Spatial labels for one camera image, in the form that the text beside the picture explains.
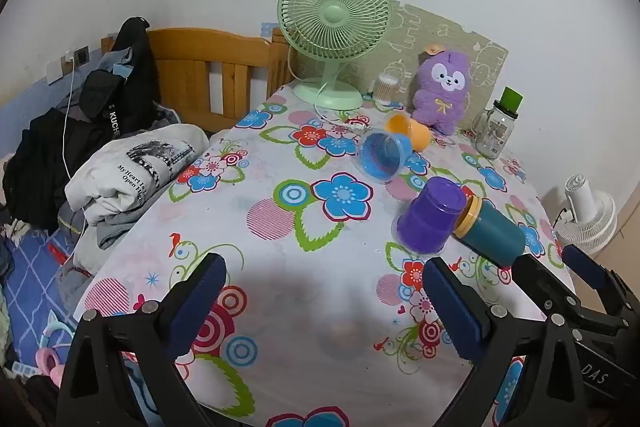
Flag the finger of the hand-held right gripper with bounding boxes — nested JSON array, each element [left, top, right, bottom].
[[511, 253, 583, 333], [562, 244, 632, 324]]

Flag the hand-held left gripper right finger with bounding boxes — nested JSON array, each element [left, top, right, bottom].
[[422, 257, 589, 427]]

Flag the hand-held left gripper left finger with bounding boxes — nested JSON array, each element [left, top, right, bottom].
[[56, 252, 229, 427]]

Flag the teal cup with yellow rim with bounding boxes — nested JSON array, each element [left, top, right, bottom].
[[452, 196, 527, 267]]

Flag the purple plastic cup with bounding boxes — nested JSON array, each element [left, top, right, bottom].
[[395, 177, 468, 255]]

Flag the blue plastic cup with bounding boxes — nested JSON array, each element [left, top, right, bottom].
[[356, 131, 414, 184]]

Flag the orange plastic cup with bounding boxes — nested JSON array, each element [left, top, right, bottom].
[[385, 113, 432, 152]]

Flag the white floor fan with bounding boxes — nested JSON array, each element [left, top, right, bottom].
[[554, 174, 618, 258]]

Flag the grey folded clothes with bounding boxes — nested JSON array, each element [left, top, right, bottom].
[[57, 202, 151, 278]]

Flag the floral tablecloth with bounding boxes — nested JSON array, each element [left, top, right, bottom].
[[72, 84, 576, 427]]

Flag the glass bottle with green lid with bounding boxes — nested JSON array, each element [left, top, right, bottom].
[[470, 87, 523, 159]]

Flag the white printed shirt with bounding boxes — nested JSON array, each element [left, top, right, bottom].
[[65, 124, 210, 225]]

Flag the pink headphones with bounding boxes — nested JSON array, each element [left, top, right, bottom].
[[32, 314, 76, 383]]

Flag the blue checked bed sheet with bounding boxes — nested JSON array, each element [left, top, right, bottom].
[[0, 227, 101, 378]]

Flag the purple plush toy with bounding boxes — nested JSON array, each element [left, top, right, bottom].
[[411, 49, 473, 136]]

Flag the black clothing pile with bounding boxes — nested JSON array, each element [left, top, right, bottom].
[[2, 104, 108, 233]]

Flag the clear cotton swab container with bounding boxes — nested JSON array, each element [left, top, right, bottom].
[[374, 72, 401, 105]]

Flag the black jacket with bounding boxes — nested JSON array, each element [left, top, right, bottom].
[[80, 17, 163, 140]]

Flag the wooden bed headboard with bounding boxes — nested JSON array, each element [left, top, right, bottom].
[[100, 27, 296, 132]]

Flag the beige printed board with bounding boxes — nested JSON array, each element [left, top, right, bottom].
[[350, 0, 510, 132]]

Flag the green desk fan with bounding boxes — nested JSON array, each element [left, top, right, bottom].
[[276, 0, 392, 112]]

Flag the white fan cable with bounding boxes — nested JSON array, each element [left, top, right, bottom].
[[314, 79, 371, 135]]

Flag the white charging cable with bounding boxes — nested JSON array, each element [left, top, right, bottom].
[[61, 56, 86, 258]]

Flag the wall socket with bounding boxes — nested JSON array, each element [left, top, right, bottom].
[[60, 47, 91, 70]]

